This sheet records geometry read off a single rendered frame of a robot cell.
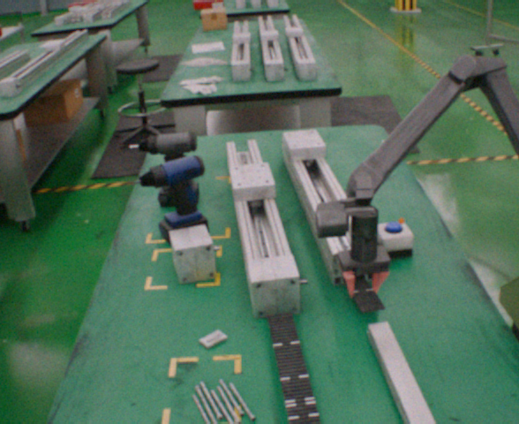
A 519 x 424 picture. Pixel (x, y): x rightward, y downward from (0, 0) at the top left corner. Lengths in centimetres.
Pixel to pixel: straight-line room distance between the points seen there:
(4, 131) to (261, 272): 244
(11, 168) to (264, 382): 266
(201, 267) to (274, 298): 23
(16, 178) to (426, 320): 274
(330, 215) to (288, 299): 20
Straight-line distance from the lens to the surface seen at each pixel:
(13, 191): 362
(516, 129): 139
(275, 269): 128
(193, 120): 313
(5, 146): 353
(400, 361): 114
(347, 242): 145
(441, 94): 137
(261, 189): 160
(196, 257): 141
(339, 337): 124
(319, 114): 313
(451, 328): 128
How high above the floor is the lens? 155
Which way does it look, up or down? 26 degrees down
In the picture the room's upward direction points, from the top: 4 degrees counter-clockwise
